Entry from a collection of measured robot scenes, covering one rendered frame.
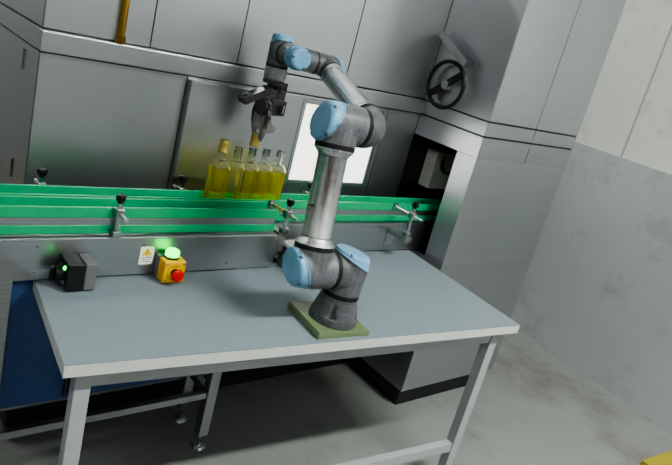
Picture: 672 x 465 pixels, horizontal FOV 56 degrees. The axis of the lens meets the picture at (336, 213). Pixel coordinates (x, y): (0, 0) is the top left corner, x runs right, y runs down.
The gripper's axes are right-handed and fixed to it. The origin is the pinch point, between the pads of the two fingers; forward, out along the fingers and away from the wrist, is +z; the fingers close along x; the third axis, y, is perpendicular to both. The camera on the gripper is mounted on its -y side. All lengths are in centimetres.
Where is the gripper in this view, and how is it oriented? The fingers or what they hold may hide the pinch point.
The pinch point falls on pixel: (256, 135)
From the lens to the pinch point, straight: 222.4
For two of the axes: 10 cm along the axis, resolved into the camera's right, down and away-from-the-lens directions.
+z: -2.5, 9.3, 2.8
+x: -6.1, -3.7, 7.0
